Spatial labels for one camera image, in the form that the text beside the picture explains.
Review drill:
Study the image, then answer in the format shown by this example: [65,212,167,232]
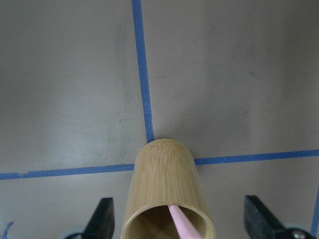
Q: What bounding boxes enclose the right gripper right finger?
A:
[244,195,289,239]

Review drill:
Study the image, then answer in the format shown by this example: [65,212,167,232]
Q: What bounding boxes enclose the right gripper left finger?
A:
[82,198,115,239]

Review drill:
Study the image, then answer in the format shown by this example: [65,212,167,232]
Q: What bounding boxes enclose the bamboo chopstick holder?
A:
[121,139,216,239]

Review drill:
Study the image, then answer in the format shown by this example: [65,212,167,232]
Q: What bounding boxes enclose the pink chopstick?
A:
[168,205,202,239]

